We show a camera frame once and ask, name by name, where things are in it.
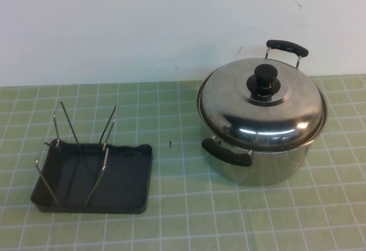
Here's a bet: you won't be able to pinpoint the green checkered tablecloth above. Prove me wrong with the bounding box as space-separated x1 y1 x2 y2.
0 75 366 251

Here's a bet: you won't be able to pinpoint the stainless steel pot black handles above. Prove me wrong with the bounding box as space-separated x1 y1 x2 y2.
196 39 329 186

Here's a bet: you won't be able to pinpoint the steel pot lid black knob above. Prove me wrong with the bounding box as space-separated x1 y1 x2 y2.
199 57 327 151

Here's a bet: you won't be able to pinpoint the black plastic drip tray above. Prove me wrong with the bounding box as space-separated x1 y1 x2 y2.
30 140 153 214

